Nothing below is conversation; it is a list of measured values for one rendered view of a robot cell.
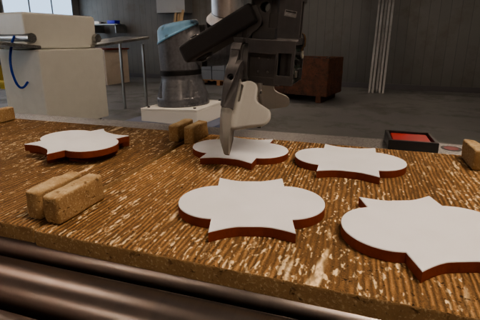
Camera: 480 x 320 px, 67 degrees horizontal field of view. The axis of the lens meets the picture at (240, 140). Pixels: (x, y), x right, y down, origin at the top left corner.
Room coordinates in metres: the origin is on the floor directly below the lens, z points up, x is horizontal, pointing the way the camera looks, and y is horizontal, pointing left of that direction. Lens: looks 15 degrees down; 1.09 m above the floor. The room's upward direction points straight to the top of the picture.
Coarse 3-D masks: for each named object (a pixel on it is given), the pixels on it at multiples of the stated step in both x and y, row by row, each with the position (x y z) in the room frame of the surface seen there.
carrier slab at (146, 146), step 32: (0, 128) 0.65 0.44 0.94; (32, 128) 0.65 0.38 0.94; (64, 128) 0.65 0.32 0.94; (96, 128) 0.65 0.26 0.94; (128, 128) 0.65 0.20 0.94; (0, 160) 0.46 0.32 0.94; (32, 160) 0.46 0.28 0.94; (64, 160) 0.46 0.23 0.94; (96, 160) 0.46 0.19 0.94; (128, 160) 0.46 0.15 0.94; (0, 192) 0.36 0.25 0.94; (0, 224) 0.29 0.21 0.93; (32, 224) 0.29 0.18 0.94
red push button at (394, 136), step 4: (392, 136) 0.61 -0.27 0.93; (396, 136) 0.61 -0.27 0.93; (400, 136) 0.61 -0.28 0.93; (404, 136) 0.61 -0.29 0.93; (408, 136) 0.61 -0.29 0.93; (412, 136) 0.61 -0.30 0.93; (416, 136) 0.61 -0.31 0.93; (420, 136) 0.61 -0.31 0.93; (424, 136) 0.61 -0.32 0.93; (408, 140) 0.59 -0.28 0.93; (412, 140) 0.59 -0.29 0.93; (416, 140) 0.59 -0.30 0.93; (420, 140) 0.59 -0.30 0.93; (424, 140) 0.59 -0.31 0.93; (428, 140) 0.59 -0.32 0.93
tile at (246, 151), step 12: (204, 144) 0.50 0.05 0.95; (216, 144) 0.50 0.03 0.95; (240, 144) 0.50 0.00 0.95; (252, 144) 0.50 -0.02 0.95; (264, 144) 0.50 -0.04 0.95; (276, 144) 0.50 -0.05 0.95; (204, 156) 0.45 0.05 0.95; (216, 156) 0.45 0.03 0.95; (228, 156) 0.45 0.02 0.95; (240, 156) 0.45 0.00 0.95; (252, 156) 0.45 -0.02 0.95; (264, 156) 0.45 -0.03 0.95; (276, 156) 0.45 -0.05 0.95; (252, 168) 0.43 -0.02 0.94
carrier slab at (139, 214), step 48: (192, 144) 0.54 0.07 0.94; (288, 144) 0.54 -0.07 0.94; (144, 192) 0.36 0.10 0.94; (336, 192) 0.36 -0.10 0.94; (384, 192) 0.36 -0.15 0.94; (432, 192) 0.36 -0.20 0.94; (48, 240) 0.27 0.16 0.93; (96, 240) 0.26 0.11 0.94; (144, 240) 0.26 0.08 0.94; (192, 240) 0.26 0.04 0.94; (240, 240) 0.26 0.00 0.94; (336, 240) 0.26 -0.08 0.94; (240, 288) 0.22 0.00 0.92; (288, 288) 0.21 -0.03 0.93; (336, 288) 0.20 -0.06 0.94; (384, 288) 0.20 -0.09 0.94; (432, 288) 0.20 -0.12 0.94
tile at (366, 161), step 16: (304, 160) 0.43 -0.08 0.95; (320, 160) 0.43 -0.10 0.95; (336, 160) 0.43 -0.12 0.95; (352, 160) 0.43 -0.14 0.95; (368, 160) 0.43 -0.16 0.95; (384, 160) 0.43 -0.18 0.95; (400, 160) 0.43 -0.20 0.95; (320, 176) 0.40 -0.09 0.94; (336, 176) 0.40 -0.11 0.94; (352, 176) 0.39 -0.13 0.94; (368, 176) 0.39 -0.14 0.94; (384, 176) 0.40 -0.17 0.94
